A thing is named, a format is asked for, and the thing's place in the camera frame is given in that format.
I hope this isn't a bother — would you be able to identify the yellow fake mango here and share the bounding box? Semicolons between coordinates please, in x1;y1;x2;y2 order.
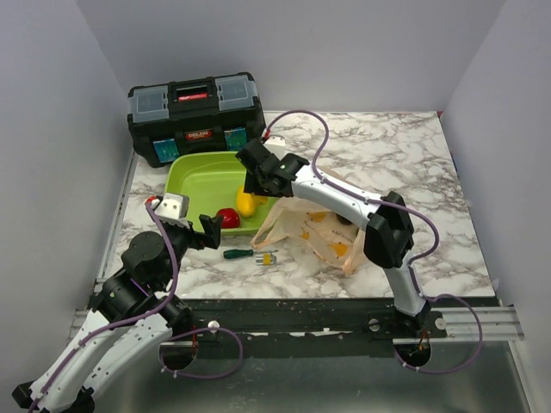
236;186;257;219

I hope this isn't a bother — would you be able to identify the translucent orange plastic bag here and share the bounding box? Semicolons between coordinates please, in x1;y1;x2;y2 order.
251;198;367;275

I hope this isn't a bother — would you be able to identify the yellow fake lemon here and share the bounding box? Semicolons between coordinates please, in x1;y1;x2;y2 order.
251;194;269;206

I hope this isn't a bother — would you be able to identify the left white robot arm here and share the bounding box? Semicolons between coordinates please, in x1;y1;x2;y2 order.
12;214;221;412

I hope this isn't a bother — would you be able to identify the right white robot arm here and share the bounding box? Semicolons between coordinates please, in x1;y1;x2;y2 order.
236;139;430;337

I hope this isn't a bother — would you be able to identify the red fake pomegranate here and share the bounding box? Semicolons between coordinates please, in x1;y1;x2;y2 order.
216;207;241;229

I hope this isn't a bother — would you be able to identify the green plastic basin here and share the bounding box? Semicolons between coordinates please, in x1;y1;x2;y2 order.
165;151;281;237

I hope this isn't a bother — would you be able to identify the black plastic toolbox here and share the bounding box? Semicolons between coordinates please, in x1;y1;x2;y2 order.
127;72;266;168

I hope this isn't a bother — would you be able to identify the small yellow metal connector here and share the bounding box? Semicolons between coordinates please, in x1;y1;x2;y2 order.
255;252;277;266

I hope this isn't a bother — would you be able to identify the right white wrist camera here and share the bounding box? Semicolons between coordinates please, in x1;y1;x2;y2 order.
263;133;286;159

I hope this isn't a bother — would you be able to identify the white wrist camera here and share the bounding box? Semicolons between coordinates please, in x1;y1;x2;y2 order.
145;193;190;229
263;133;286;159

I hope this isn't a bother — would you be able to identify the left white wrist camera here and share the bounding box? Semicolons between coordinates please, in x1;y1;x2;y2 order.
145;193;190;229

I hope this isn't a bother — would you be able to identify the green handled screwdriver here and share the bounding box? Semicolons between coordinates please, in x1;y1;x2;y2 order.
223;249;277;260

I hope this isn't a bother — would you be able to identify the black metal base rail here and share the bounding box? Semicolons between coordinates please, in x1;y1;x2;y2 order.
133;296;479;361

